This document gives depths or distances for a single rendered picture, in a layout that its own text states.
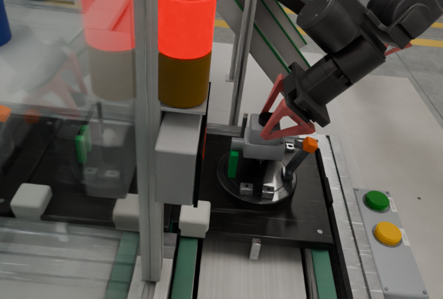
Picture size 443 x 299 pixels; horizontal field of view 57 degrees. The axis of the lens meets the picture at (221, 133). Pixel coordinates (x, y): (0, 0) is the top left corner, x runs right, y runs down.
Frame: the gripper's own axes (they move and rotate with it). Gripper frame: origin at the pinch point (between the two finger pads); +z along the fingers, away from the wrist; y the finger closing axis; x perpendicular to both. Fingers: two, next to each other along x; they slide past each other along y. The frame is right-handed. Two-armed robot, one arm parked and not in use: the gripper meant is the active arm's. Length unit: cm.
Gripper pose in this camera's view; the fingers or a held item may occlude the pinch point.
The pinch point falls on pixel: (265, 125)
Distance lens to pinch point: 65.0
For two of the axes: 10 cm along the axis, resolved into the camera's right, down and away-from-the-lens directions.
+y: -0.4, 6.2, -7.8
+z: -6.9, 5.5, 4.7
